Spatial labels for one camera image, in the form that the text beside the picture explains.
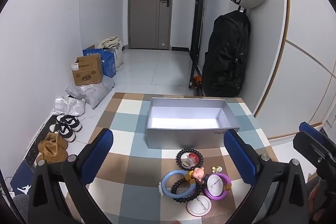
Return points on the beige folded cloth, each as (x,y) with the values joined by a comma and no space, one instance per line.
(109,42)

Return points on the pig figure charm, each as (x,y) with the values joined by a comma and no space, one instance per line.
(198,173)

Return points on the black metal stand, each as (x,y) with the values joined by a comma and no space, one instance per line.
(198,16)

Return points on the grey door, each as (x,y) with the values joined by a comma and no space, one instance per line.
(144,3)

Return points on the silver parcel bag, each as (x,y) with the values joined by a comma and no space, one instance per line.
(68,107)

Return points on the black and white sneaker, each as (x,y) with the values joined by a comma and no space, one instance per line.
(63,132)
(69,123)

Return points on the grey parcel bag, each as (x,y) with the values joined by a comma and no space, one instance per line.
(97,94)

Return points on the person's right hand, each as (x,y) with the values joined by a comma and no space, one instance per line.
(313,200)

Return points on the grey cardboard box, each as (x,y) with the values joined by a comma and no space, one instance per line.
(183,121)

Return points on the checked tablecloth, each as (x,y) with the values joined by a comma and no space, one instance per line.
(126,195)

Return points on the white wood-trimmed cabinet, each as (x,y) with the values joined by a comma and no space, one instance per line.
(302,69)

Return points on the white sack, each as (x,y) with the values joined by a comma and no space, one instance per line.
(118,57)

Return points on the brown boot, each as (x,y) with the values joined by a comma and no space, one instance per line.
(59,141)
(50,153)

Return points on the small yellow flower charm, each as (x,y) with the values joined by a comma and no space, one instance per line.
(216,169)

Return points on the white round pin badge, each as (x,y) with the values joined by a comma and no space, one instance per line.
(199,209)
(215,184)

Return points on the blue printed box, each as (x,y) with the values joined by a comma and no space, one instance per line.
(109,64)

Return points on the orange striped object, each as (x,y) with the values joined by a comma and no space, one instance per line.
(197,81)

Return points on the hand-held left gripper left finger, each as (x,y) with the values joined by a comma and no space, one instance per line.
(97,158)

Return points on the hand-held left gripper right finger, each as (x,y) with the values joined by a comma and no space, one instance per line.
(241,158)

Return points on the brown cardboard box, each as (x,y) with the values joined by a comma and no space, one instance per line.
(88,71)

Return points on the purple bangle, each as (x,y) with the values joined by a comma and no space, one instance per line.
(216,197)

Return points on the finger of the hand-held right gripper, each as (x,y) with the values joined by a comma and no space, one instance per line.
(307,142)
(307,127)

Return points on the black backpack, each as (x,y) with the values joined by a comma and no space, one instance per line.
(225,56)

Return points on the grey fabric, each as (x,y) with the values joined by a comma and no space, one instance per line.
(21,207)

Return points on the blue shoe box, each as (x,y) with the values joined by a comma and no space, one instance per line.
(22,182)

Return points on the blue bangle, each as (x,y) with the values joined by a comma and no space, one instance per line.
(164,183)

